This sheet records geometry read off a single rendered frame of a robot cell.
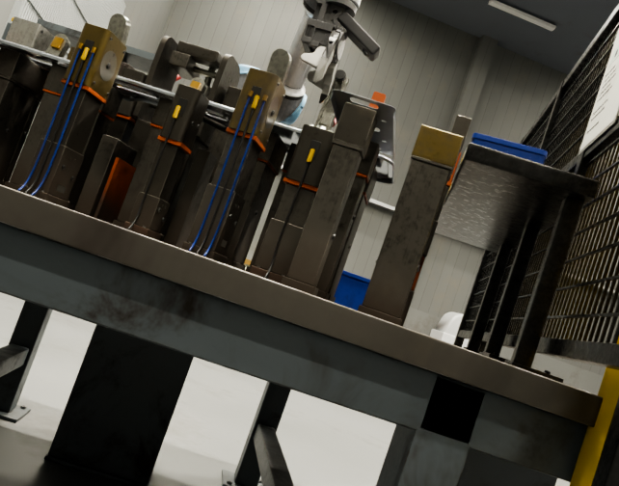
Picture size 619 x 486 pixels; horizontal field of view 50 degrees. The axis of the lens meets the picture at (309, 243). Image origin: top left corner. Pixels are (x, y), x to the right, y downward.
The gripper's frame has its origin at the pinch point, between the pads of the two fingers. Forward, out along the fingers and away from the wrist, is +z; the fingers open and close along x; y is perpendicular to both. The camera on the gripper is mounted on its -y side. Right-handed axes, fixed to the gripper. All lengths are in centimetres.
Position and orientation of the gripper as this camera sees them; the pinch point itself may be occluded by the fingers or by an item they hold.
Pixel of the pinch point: (320, 93)
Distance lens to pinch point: 144.4
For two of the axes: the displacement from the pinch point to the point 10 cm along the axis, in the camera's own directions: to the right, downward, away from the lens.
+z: -3.2, 9.4, -0.8
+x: -1.2, -1.2, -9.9
